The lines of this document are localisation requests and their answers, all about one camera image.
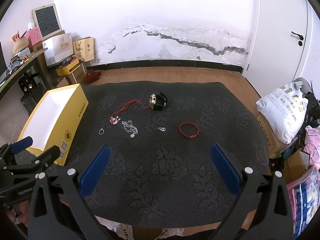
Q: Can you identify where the black desk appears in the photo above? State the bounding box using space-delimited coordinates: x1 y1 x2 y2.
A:
0 48 47 100

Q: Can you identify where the black door handle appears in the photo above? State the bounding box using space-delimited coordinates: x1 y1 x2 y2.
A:
291 31 305 47

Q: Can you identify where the woven tan bag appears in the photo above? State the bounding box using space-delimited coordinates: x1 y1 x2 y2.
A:
12 31 29 55

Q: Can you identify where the black patterned table cloth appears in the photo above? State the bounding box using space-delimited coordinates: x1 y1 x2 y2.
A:
46 80 271 229

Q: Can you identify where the left hand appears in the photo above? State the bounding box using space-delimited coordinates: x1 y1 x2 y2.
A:
6 201 30 227

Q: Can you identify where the dark red cloth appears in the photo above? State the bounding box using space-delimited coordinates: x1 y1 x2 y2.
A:
82 70 101 85

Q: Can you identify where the pink printed package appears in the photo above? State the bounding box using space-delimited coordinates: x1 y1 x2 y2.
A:
304 126 320 170

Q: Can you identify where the yellow flat box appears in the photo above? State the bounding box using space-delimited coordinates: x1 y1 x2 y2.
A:
56 58 81 76

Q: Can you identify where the white door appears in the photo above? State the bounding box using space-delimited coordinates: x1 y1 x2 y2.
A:
244 0 319 96

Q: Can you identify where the yellow cardboard box white inside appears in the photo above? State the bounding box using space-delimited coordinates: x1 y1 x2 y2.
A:
18 84 88 166

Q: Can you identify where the tan paper gift bag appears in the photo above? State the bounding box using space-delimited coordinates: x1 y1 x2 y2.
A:
73 37 95 62

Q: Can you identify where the brown cardboard box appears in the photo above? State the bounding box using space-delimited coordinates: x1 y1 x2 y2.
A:
257 113 287 159

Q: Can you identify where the black speaker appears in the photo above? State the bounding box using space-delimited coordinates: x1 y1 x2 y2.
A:
18 73 37 95

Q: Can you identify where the red cord pendant necklace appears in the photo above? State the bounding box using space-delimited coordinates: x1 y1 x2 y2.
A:
109 100 151 126

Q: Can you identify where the pink box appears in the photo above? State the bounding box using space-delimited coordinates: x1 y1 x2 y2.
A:
24 27 42 48

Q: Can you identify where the small silver charm earring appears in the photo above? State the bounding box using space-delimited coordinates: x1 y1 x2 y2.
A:
158 127 166 132

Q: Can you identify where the red bead bracelet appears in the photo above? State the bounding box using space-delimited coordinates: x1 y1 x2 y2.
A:
177 121 201 139

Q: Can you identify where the black gold wrist watch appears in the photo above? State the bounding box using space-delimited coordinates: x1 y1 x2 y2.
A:
150 92 169 111

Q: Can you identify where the beige framed monitor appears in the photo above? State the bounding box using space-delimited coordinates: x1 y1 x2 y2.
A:
32 4 62 41

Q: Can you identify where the silver chain bracelet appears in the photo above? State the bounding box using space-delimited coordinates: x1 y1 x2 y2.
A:
121 120 139 138

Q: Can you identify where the white printed plastic sack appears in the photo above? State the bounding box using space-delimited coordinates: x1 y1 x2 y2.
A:
256 78 311 144

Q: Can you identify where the white paper gift bag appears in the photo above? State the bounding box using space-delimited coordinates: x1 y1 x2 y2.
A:
42 33 74 66

